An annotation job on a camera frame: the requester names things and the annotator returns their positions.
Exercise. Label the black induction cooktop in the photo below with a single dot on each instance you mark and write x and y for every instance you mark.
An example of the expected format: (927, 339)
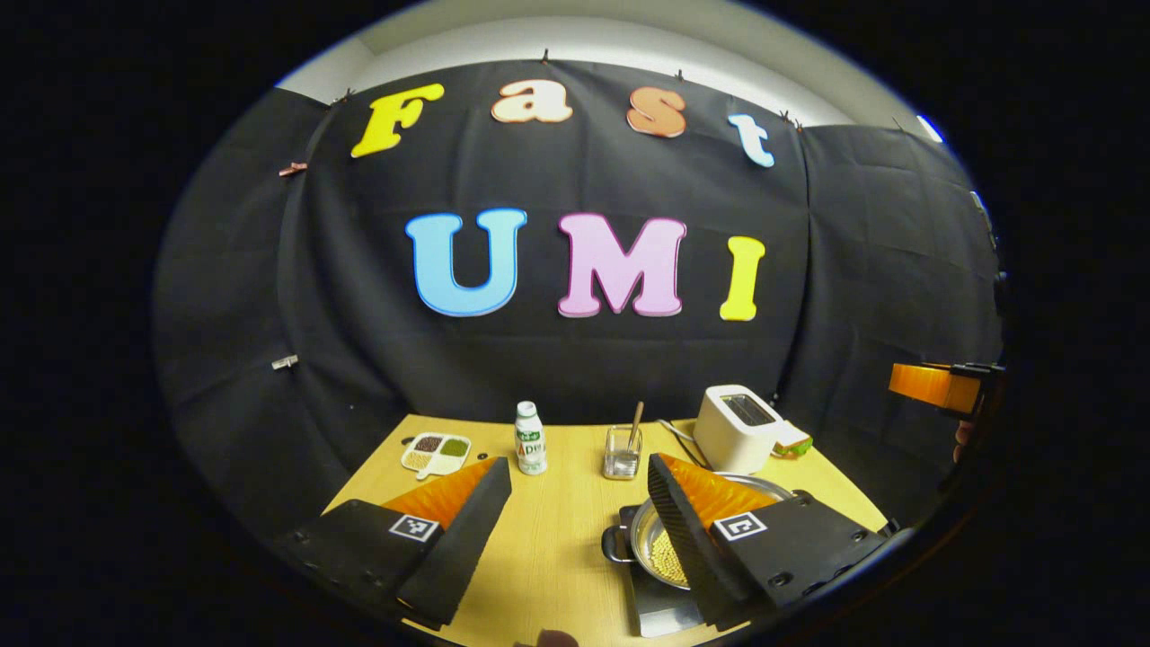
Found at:
(660, 611)

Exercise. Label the yellow soybeans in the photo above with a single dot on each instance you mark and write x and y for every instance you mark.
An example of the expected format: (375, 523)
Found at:
(667, 557)

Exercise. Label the black backdrop cloth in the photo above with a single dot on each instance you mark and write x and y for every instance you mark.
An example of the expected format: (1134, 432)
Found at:
(853, 270)

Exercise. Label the white toaster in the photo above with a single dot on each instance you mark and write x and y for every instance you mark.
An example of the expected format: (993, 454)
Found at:
(732, 436)

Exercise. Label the small clear utensil holder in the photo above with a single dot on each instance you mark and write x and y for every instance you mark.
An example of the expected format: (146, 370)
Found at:
(622, 460)

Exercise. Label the white divided bean plate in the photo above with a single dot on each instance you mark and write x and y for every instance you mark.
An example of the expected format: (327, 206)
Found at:
(436, 452)

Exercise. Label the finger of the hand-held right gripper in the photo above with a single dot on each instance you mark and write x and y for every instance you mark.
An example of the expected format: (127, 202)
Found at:
(934, 385)

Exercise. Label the white drink bottle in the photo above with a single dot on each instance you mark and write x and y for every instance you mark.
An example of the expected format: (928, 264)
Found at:
(530, 445)

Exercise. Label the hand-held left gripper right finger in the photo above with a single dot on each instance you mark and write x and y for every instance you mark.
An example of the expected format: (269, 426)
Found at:
(696, 557)

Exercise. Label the sandwich on white plate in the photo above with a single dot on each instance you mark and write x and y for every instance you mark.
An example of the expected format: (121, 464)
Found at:
(794, 440)

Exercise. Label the silver clip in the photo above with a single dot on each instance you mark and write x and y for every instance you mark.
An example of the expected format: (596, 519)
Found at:
(285, 361)

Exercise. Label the pink clip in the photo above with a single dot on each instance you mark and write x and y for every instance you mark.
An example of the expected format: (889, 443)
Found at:
(293, 169)

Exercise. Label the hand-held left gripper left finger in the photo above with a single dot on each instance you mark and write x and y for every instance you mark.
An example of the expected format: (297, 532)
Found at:
(458, 557)

